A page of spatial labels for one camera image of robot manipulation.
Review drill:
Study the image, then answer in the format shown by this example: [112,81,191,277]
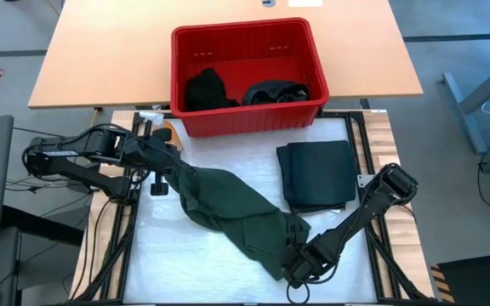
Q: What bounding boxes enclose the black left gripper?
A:
[134,127,182,197]

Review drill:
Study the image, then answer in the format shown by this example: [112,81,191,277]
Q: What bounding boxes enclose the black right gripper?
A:
[284,220,338,284]

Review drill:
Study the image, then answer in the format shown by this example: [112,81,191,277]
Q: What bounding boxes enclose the blue denim jeans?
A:
[276,139,358,215]

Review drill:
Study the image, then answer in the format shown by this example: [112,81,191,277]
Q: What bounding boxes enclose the dark green shirt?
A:
[163,163,312,282]

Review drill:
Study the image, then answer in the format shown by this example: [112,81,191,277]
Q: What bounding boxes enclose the dark grey garment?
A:
[242,79,311,106]

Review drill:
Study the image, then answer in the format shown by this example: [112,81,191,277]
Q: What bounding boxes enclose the red plastic bin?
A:
[169,16,330,139]

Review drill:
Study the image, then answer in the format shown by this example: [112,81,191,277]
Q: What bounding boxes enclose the orange spray bottle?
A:
[139,109,183,150]

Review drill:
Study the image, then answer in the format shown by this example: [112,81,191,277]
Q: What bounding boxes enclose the black garment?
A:
[184,67,241,112]

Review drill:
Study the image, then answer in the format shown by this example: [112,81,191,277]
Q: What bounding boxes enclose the light wooden desk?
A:
[27,0,424,111]

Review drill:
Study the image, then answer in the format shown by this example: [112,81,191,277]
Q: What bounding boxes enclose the hazard striped black box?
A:
[430,253,490,306]

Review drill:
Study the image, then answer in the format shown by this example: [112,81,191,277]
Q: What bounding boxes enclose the grey metal desk leg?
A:
[442,54,490,155]

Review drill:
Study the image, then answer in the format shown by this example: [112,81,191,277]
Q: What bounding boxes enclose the black aluminium table frame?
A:
[72,110,431,306]

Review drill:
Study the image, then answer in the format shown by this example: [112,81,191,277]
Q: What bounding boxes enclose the black cable bundle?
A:
[4,173,80,194]

